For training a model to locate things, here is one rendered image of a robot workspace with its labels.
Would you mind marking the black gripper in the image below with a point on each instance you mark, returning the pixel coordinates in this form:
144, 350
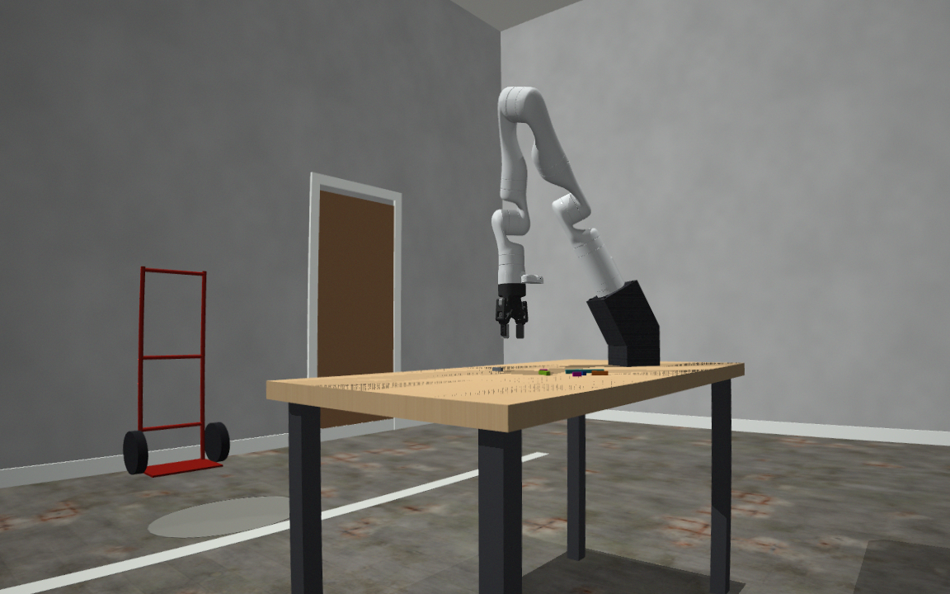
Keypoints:
511, 307

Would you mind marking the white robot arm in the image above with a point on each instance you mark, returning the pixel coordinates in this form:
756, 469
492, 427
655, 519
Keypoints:
526, 105

